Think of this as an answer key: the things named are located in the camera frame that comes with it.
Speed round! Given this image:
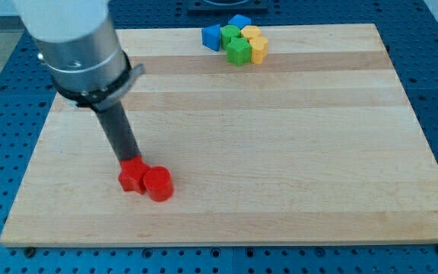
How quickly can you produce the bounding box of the blue cube block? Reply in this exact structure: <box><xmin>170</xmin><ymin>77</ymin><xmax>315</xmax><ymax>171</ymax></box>
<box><xmin>228</xmin><ymin>14</ymin><xmax>252</xmax><ymax>29</ymax></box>

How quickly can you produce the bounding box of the yellow heart block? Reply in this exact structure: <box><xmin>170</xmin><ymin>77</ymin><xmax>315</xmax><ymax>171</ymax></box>
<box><xmin>249</xmin><ymin>37</ymin><xmax>268</xmax><ymax>64</ymax></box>

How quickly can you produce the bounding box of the red cylinder block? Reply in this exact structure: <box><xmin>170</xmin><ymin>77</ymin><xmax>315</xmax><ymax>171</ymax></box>
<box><xmin>143</xmin><ymin>167</ymin><xmax>174</xmax><ymax>202</ymax></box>

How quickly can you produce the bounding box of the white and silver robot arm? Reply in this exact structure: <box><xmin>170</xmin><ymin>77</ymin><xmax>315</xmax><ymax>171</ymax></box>
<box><xmin>14</xmin><ymin>0</ymin><xmax>144</xmax><ymax>112</ymax></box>

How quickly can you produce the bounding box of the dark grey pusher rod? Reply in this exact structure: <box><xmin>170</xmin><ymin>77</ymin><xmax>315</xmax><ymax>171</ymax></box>
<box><xmin>96</xmin><ymin>103</ymin><xmax>141</xmax><ymax>161</ymax></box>

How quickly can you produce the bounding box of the red star block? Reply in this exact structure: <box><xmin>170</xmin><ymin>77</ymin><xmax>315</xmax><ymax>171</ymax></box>
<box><xmin>118</xmin><ymin>156</ymin><xmax>151</xmax><ymax>195</ymax></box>

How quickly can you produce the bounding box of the blue triangular block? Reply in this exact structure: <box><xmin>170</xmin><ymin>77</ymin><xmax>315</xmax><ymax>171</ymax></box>
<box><xmin>201</xmin><ymin>24</ymin><xmax>221</xmax><ymax>52</ymax></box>

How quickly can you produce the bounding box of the green star block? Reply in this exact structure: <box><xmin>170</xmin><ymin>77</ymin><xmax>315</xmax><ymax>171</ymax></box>
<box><xmin>226</xmin><ymin>37</ymin><xmax>252</xmax><ymax>66</ymax></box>

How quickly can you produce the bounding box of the green cylinder block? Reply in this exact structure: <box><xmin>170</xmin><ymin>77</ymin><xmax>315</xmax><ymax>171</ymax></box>
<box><xmin>220</xmin><ymin>24</ymin><xmax>240</xmax><ymax>49</ymax></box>

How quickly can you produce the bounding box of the yellow hexagon block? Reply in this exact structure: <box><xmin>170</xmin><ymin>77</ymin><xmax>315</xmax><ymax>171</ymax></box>
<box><xmin>240</xmin><ymin>25</ymin><xmax>262</xmax><ymax>41</ymax></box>

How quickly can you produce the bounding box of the light wooden board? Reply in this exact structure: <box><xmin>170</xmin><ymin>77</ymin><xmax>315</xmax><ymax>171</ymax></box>
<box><xmin>0</xmin><ymin>24</ymin><xmax>438</xmax><ymax>247</ymax></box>

